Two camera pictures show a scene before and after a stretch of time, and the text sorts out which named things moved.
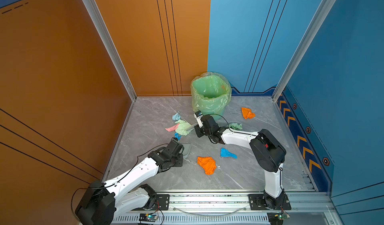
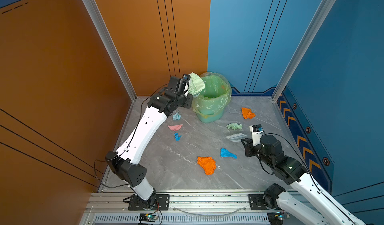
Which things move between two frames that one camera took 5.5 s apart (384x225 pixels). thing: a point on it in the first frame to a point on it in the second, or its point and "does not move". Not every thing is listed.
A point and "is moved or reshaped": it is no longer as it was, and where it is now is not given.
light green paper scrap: x=182 y=127 to x=196 y=84
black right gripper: x=197 y=129 to x=248 y=147
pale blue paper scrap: x=176 y=116 does not move
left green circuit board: x=148 y=217 does not move
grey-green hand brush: x=191 y=128 is moved or reshaped
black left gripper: x=180 y=157 to x=188 y=100
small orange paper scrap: x=247 y=113 does not move
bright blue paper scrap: x=225 y=153 does not move
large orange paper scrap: x=208 y=163 does not move
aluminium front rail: x=305 y=202 does not move
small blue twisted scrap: x=176 y=135 does not move
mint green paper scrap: x=235 y=126 does not move
